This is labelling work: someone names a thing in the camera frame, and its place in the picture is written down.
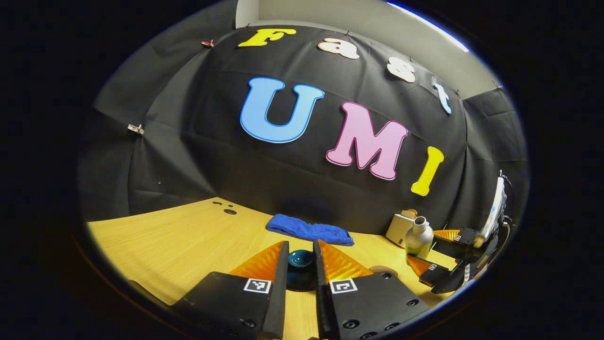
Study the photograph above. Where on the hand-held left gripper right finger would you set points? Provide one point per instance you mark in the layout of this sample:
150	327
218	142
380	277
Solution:
322	293

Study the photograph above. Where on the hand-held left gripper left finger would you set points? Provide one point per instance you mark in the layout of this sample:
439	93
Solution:
279	293

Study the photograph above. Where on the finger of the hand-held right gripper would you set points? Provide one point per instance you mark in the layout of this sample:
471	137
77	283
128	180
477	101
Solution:
439	278
455	245

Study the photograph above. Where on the teal teacup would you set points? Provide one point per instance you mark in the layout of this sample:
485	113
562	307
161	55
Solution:
301	281

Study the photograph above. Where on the silver green-label water bottle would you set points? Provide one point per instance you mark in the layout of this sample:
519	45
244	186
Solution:
419	241

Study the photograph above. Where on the teal teacup lid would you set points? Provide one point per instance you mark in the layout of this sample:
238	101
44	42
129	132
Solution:
301	259

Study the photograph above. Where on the toast slices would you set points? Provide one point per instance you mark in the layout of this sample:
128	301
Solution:
409	213

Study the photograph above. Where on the white toaster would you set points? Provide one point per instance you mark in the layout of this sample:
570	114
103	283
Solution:
398	229

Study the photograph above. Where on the blue towel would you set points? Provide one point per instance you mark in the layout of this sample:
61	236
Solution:
306	230

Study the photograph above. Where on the black backdrop cloth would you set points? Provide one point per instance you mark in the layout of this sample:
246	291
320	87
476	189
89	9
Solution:
212	156

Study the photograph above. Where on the silver clip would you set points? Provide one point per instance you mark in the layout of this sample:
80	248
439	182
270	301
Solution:
136	129

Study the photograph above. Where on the red clip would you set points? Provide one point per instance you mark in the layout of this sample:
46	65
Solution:
207	43

